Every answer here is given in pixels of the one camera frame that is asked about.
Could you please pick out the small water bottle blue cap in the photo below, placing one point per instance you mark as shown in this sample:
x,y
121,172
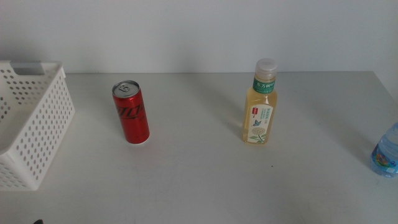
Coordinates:
x,y
387,149

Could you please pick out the red soda can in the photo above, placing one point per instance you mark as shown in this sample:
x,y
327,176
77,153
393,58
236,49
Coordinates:
x,y
132,118

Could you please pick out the yellow tea bottle green label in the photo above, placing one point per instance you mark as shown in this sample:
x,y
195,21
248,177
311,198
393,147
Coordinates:
x,y
259,102

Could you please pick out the white perforated plastic basket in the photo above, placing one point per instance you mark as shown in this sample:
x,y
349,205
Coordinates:
x,y
40,130

